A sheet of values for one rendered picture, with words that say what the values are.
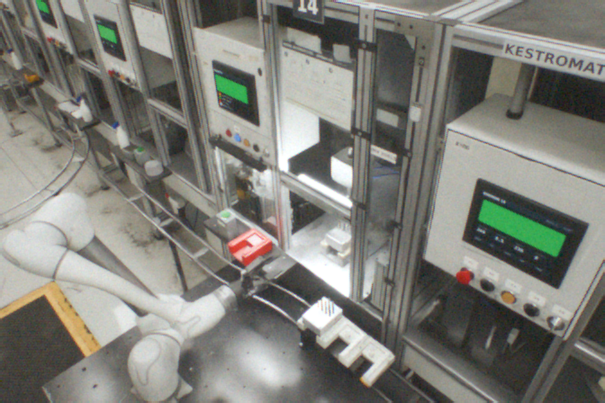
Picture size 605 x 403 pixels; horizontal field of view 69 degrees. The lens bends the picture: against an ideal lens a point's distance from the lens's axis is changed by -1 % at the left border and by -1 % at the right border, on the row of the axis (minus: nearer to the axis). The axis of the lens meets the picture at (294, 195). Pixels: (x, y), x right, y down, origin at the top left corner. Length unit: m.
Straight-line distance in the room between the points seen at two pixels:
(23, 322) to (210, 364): 1.76
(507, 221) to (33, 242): 1.33
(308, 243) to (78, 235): 0.98
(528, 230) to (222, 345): 1.35
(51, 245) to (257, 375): 0.93
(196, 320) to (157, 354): 0.28
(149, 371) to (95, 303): 1.66
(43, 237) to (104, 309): 1.79
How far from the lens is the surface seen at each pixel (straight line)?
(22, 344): 3.35
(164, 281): 3.32
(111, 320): 3.22
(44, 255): 1.54
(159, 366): 1.77
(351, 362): 1.75
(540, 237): 1.16
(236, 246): 2.04
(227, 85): 1.76
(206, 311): 1.53
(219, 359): 2.01
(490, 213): 1.18
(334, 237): 1.93
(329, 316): 1.77
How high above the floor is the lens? 2.34
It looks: 37 degrees down
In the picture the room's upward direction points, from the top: 3 degrees counter-clockwise
